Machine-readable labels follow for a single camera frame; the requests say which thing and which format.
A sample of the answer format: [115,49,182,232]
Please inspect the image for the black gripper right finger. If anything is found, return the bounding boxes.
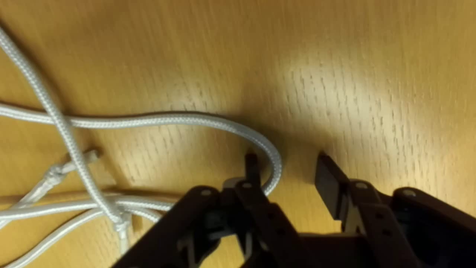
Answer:
[314,153,423,268]

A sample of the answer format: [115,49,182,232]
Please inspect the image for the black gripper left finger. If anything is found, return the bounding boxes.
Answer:
[234,153,308,268]

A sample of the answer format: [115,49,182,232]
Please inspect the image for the white rope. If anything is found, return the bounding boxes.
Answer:
[0,26,284,268]

